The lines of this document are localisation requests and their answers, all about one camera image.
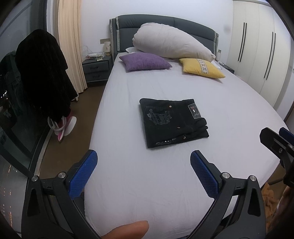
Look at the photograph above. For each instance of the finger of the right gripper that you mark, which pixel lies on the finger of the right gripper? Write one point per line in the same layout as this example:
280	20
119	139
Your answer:
286	134
275	143

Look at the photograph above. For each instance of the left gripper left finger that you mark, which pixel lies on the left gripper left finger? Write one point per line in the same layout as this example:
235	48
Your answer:
54	207

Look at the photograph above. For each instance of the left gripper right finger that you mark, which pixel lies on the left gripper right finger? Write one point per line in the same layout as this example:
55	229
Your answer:
237	210

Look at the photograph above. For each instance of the black denim pants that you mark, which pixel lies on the black denim pants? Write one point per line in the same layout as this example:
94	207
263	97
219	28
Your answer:
172	122

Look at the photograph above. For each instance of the left hand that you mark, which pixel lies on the left hand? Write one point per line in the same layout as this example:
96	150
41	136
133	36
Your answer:
135	230

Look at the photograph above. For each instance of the white wardrobe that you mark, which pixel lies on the white wardrobe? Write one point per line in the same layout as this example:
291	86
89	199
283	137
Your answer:
260	49

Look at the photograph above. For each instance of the pink white shoe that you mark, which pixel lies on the pink white shoe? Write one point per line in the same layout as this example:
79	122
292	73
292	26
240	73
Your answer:
66	127

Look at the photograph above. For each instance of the yellow pillow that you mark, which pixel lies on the yellow pillow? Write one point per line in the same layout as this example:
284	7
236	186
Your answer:
201	68

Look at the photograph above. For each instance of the black clothes on rack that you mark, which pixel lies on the black clothes on rack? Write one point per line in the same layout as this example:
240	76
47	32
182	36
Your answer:
34	77

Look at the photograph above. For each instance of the white bed sheet mattress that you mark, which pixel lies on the white bed sheet mattress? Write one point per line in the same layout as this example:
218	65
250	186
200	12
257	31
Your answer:
132	182

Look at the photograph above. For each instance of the dark grey nightstand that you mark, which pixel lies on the dark grey nightstand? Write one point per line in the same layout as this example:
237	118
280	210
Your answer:
97	71

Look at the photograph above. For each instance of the large white pillow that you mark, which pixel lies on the large white pillow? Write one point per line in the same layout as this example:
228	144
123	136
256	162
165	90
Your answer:
169	42

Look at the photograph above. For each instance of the items on nightstand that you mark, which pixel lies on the items on nightstand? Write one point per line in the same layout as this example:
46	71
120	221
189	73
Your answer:
89	55

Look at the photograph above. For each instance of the purple pillow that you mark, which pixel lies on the purple pillow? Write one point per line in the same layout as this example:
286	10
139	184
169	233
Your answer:
144	61

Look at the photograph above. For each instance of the dark grey headboard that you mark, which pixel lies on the dark grey headboard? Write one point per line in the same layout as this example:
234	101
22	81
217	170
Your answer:
123	28

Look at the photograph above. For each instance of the beige curtain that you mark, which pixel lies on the beige curtain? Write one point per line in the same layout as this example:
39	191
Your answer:
69	30

